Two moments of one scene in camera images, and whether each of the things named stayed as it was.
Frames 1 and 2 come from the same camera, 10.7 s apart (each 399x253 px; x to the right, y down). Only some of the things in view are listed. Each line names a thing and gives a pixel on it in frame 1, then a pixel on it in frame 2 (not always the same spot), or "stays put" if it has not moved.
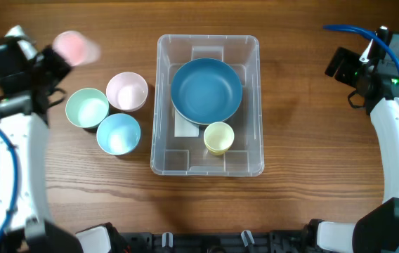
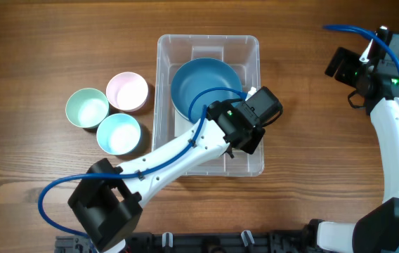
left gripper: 62,64 -> 253,142
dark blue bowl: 206,91 stays put
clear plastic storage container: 171,156 stays put
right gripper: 351,59 stays put
